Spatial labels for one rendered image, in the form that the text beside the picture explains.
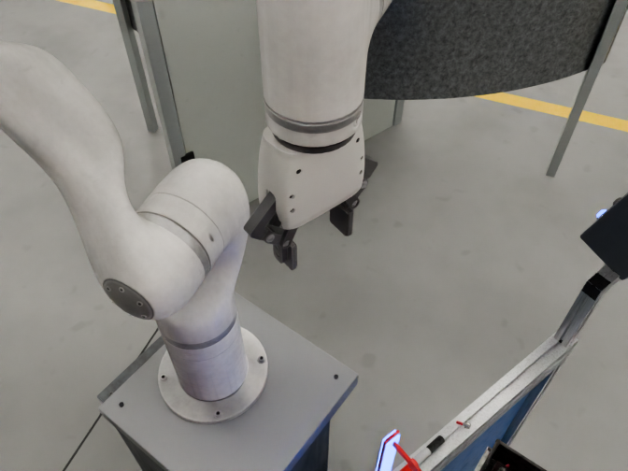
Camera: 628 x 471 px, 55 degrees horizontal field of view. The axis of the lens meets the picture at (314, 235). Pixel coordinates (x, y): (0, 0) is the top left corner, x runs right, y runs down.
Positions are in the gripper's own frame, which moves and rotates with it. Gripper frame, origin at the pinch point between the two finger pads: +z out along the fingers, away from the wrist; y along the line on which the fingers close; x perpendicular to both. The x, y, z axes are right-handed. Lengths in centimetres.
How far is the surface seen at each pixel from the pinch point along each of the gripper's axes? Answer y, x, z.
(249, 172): -66, -129, 126
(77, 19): -68, -321, 143
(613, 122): -239, -62, 143
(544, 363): -45, 15, 57
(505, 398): -33, 16, 57
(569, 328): -52, 15, 52
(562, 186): -181, -50, 143
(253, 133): -70, -129, 106
